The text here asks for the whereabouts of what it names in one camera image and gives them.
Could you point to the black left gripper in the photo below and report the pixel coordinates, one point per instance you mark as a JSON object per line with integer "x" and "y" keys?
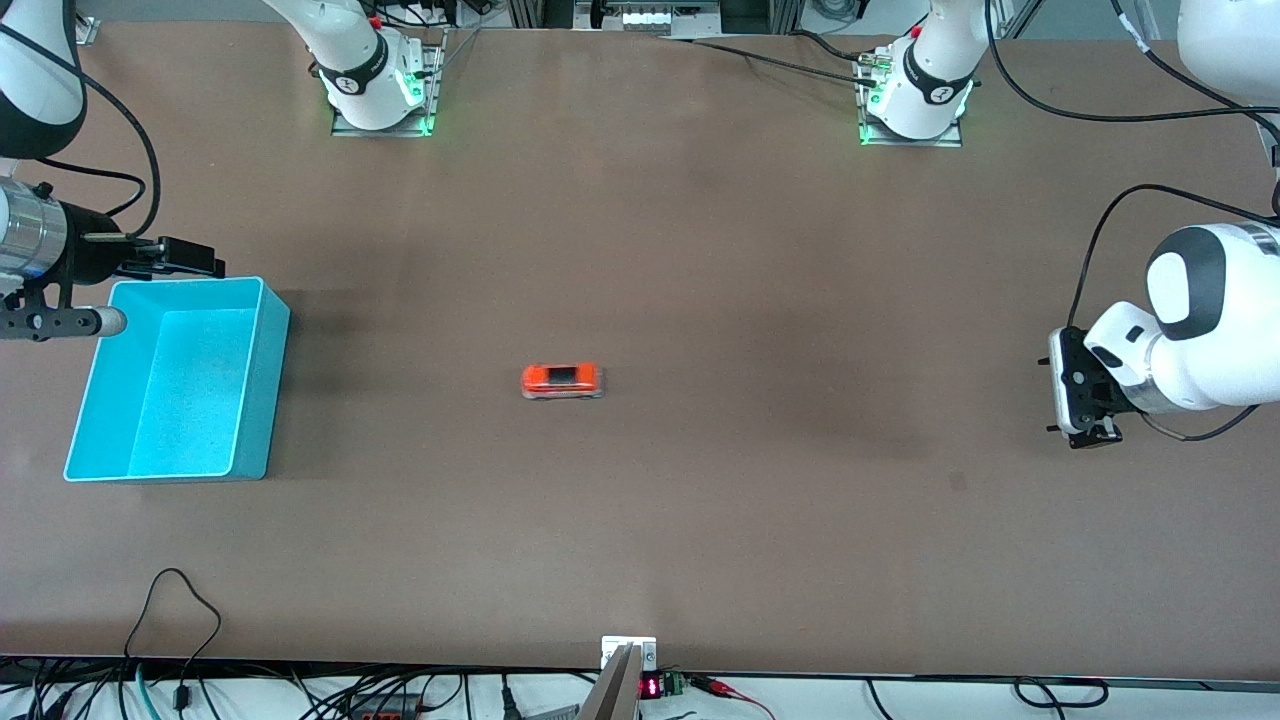
{"x": 1094, "y": 391}

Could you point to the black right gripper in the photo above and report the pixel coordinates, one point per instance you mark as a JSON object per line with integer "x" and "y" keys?
{"x": 92, "y": 256}

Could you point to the orange toy bus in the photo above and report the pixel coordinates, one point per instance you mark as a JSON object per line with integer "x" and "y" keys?
{"x": 562, "y": 380}

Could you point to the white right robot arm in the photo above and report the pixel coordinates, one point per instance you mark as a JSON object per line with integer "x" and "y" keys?
{"x": 40, "y": 80}

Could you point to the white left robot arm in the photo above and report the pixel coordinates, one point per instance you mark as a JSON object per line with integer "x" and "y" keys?
{"x": 1210, "y": 340}

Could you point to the blue plastic box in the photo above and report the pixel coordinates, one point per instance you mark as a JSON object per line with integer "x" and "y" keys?
{"x": 190, "y": 390}

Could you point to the red LED display module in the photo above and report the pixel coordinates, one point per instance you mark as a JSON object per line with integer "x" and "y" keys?
{"x": 655, "y": 687}

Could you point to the white lit device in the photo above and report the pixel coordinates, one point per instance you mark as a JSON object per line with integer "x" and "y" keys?
{"x": 665, "y": 17}

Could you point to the grey metal bar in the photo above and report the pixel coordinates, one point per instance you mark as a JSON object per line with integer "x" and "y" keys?
{"x": 612, "y": 690}

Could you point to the aluminium corner bracket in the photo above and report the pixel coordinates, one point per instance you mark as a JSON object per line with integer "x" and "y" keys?
{"x": 88, "y": 30}

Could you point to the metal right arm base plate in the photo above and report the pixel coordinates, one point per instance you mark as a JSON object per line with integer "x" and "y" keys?
{"x": 425, "y": 100}

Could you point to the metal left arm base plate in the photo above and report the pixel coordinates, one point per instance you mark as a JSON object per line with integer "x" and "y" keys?
{"x": 955, "y": 135}

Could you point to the white table edge bracket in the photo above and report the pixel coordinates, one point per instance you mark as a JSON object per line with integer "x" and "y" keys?
{"x": 615, "y": 645}

